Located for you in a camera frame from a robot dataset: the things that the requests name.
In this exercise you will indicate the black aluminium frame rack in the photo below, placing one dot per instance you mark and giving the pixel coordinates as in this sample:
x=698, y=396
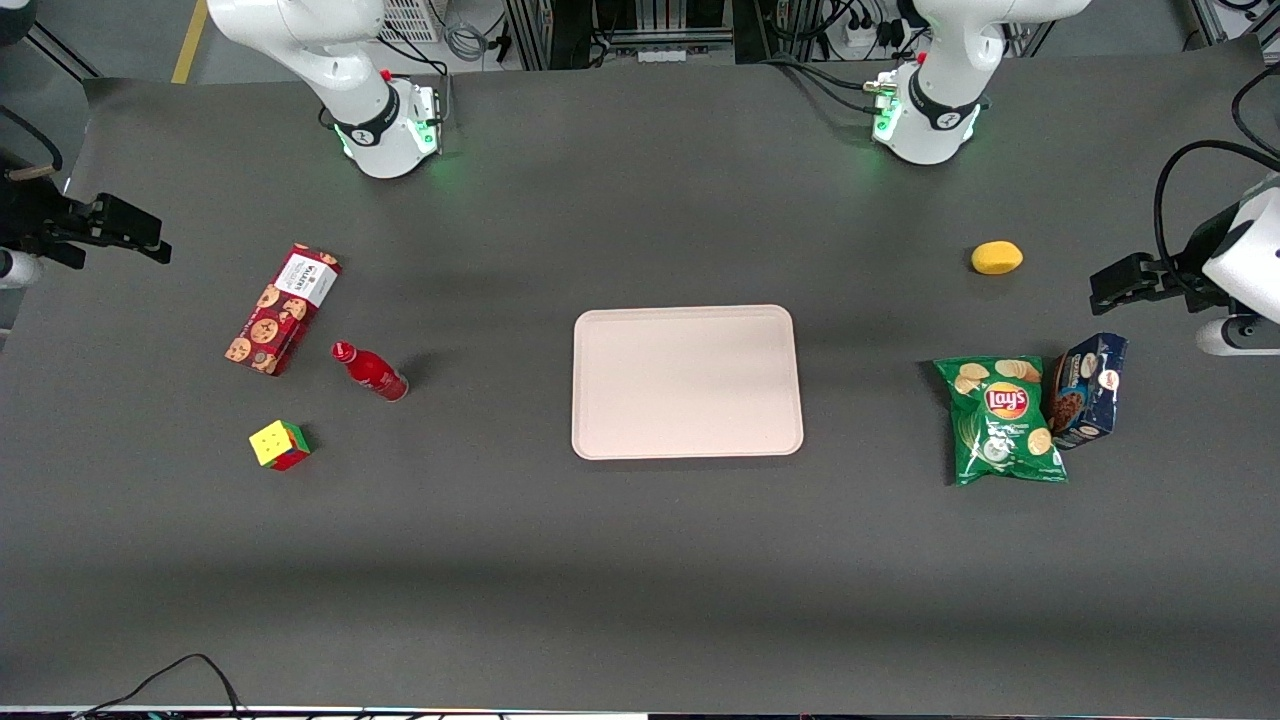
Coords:
x=560, y=30

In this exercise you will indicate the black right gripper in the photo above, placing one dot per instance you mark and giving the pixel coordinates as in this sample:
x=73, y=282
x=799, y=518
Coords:
x=32, y=215

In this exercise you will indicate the green Lay's chip bag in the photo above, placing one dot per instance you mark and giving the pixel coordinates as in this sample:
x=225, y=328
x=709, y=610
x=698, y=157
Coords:
x=1003, y=430

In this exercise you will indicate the red cookie box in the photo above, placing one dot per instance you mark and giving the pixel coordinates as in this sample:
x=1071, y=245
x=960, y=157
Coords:
x=280, y=310

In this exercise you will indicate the red coke bottle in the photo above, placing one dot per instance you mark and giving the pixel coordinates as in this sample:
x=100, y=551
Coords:
x=375, y=375

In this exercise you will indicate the colourful rubik's cube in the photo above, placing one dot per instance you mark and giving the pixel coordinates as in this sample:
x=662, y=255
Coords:
x=278, y=445

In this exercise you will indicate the white plastic tray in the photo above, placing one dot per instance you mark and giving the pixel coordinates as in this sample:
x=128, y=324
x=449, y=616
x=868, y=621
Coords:
x=686, y=382

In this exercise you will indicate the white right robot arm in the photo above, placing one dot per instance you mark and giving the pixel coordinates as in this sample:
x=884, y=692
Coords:
x=300, y=40

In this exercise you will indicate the yellow lemon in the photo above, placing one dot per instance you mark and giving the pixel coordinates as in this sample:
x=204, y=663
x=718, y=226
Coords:
x=997, y=258

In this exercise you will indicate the dark grey table mat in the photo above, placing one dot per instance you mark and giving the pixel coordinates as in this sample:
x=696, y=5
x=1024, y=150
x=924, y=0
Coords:
x=600, y=560

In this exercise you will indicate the white power strip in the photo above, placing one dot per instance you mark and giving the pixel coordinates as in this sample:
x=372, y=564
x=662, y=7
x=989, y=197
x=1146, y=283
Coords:
x=868, y=35

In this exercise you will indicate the blue cookie box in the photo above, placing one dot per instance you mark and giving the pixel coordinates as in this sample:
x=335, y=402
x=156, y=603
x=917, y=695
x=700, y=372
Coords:
x=1090, y=390

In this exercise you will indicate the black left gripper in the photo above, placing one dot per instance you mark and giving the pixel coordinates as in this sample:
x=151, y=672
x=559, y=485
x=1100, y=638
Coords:
x=1187, y=258

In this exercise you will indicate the white perforated box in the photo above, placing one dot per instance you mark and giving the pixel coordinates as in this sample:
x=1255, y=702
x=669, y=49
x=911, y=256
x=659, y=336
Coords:
x=410, y=18

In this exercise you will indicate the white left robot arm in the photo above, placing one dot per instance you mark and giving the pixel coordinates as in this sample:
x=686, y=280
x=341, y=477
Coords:
x=950, y=60

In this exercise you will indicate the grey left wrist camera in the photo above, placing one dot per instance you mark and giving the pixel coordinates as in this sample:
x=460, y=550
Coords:
x=1235, y=338

